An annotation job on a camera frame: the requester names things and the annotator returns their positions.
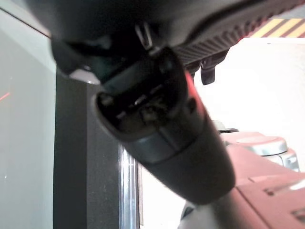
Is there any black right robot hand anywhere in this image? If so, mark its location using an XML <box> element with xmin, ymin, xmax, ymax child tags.
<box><xmin>25</xmin><ymin>0</ymin><xmax>305</xmax><ymax>206</ymax></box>

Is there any yellow black hazard tape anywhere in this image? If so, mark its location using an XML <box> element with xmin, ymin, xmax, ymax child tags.
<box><xmin>249</xmin><ymin>18</ymin><xmax>305</xmax><ymax>39</ymax></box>

